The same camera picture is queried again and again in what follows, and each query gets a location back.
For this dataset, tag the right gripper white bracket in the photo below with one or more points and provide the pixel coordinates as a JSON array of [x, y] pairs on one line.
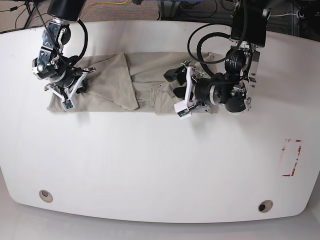
[[69, 84]]

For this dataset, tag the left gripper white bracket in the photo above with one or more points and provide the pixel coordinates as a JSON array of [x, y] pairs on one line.
[[187, 76]]

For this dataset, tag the beige t-shirt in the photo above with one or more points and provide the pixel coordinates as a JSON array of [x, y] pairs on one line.
[[130, 82]]

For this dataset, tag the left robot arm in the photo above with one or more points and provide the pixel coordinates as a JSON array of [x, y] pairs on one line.
[[230, 81]]

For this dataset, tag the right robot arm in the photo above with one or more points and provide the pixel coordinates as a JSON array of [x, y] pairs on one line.
[[50, 62]]

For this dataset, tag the black tripod stand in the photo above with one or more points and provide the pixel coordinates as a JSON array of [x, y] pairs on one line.
[[30, 7]]

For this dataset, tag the red tape rectangle marking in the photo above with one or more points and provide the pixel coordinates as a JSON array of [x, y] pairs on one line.
[[289, 157]]

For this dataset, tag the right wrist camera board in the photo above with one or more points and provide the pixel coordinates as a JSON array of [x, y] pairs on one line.
[[67, 105]]

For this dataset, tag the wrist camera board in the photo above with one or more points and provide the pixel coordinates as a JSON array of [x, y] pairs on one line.
[[67, 105], [184, 114]]

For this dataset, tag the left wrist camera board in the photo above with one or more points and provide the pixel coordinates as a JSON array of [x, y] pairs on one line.
[[184, 114]]

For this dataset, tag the left table cable grommet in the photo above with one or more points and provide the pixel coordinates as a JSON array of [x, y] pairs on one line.
[[45, 196]]

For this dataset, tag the table cable grommet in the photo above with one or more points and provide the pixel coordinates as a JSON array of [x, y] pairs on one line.
[[265, 206], [45, 196]]

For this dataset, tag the right table cable grommet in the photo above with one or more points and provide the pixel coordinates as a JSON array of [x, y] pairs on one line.
[[265, 206]]

